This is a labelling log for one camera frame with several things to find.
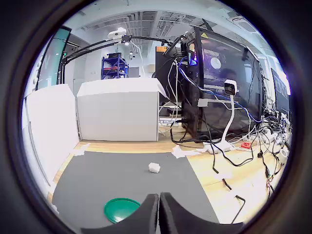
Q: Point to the small white plastic terminal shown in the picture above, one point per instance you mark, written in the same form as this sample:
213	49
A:
154	167

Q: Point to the round green lid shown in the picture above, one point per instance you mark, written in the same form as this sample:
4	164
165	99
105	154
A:
119	208

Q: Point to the dark grey mat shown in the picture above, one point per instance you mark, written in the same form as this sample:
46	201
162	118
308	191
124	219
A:
122	175

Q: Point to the white tape strip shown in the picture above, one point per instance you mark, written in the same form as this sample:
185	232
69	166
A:
235	196
79	150
223	176
181	152
52	203

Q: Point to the small red object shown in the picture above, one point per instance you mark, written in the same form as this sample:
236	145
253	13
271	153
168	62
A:
245	145

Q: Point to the white cardboard partition panel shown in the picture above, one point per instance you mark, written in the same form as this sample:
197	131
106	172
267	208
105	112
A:
53	122
117	114

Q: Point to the white tape roll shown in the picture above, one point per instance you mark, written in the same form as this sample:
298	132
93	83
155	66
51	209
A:
279	158

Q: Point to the black glass computer tower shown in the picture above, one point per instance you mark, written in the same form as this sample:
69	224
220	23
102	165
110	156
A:
192	97

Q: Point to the black monitor back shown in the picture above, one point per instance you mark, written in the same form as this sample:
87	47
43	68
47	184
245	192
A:
162	68

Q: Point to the blue metal shelf rack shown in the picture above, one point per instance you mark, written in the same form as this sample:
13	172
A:
103	68

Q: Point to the black monitor screen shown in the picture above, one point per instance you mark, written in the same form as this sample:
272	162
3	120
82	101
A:
280	90

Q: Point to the black articulated desk boom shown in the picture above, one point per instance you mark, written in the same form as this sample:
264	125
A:
126	38

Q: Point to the white camera on gooseneck stand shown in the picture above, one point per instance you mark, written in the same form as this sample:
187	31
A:
230	87

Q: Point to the dark teal wall screen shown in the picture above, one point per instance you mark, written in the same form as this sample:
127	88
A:
52	61

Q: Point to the white overhead camera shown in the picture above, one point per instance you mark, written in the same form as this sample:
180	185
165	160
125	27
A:
116	33

